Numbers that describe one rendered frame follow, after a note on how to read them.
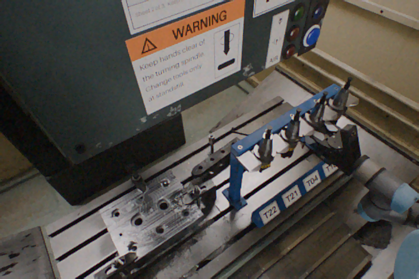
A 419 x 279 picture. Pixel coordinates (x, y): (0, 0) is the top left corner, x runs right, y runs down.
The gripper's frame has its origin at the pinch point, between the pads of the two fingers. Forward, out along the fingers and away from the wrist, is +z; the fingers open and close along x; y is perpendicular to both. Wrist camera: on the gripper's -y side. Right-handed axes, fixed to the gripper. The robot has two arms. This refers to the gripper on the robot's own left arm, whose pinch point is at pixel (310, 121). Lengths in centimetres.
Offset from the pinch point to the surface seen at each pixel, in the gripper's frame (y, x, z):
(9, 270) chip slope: 53, -115, 40
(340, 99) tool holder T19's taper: -6.2, 9.3, -2.1
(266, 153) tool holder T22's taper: -4.1, -23.2, -3.1
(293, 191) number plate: 24.8, -9.4, -9.3
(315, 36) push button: -42.2, -23.6, -6.6
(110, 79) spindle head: -49, -57, -5
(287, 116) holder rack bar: -2.9, -7.0, 4.2
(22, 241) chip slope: 56, -109, 51
